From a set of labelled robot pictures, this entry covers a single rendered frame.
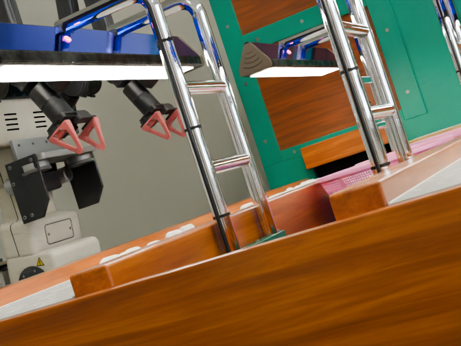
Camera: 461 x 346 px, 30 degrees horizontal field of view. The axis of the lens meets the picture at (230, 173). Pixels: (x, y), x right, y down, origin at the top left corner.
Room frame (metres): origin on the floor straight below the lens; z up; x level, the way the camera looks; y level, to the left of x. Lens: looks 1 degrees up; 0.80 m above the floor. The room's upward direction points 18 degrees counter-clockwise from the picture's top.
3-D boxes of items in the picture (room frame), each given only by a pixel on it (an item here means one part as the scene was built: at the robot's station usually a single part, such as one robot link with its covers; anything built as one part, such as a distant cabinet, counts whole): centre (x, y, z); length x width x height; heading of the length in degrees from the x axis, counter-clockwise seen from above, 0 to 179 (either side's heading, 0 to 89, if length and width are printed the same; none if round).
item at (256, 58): (2.24, -0.25, 1.08); 0.62 x 0.08 x 0.07; 156
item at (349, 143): (2.67, -0.38, 0.83); 0.30 x 0.06 x 0.07; 66
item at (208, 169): (1.32, 0.07, 0.90); 0.20 x 0.19 x 0.45; 156
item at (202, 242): (1.80, -0.18, 0.71); 1.81 x 0.06 x 0.11; 156
